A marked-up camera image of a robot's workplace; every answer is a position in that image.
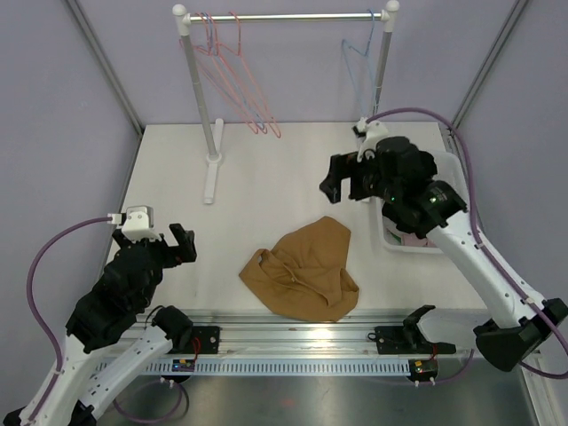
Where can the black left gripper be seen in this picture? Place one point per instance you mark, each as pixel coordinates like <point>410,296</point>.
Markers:
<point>185,251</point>

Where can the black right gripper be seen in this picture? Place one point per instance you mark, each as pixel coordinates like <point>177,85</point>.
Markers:
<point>344,166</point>

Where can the mauve pink tank top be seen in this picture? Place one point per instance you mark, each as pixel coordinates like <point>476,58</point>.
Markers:
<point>411,240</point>

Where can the brown tank top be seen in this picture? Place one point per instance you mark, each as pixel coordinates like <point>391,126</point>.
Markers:
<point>304,276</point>

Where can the blue hanger with brown top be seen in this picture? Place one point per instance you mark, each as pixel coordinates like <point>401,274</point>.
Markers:
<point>357,61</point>

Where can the pink hanger with black top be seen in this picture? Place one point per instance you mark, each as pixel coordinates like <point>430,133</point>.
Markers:
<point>237,59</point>

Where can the pink wire hanger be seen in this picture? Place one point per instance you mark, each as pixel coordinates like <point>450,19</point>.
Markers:
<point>235,92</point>

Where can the blue hanger with mauve top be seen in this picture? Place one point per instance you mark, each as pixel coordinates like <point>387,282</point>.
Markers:
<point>231,80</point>

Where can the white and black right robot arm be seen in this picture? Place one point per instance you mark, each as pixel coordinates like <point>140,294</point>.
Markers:
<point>403,177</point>

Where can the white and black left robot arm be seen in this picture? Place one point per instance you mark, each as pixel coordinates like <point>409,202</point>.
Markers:
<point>73,393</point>

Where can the white plastic basket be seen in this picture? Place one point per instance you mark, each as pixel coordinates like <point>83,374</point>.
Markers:
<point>449,170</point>

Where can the white and metal clothes rack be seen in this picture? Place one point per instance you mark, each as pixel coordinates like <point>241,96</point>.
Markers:
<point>193,33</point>

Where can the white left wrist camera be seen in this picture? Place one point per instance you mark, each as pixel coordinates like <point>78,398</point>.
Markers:
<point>136,223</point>

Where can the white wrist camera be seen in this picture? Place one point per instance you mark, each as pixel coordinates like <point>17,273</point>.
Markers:
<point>136,223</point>
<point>370,134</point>

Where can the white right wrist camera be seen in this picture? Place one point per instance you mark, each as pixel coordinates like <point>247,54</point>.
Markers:
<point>370,134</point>

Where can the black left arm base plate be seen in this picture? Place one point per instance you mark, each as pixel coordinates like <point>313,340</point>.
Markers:
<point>203,340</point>

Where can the white slotted cable duct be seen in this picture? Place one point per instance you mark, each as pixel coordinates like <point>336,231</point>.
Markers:
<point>282,367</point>

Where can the aluminium mounting rail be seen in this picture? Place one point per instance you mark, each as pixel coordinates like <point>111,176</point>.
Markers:
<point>278,337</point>

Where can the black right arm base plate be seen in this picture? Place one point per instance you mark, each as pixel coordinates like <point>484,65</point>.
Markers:
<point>401,340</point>

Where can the right aluminium frame post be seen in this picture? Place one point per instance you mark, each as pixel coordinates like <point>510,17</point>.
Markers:
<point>498,46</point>

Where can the aluminium frame post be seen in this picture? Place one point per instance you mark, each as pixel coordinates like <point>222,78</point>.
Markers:
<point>498,46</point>
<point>89,35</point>

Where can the left aluminium frame post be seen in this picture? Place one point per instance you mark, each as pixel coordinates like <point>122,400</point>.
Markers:
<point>89,35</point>

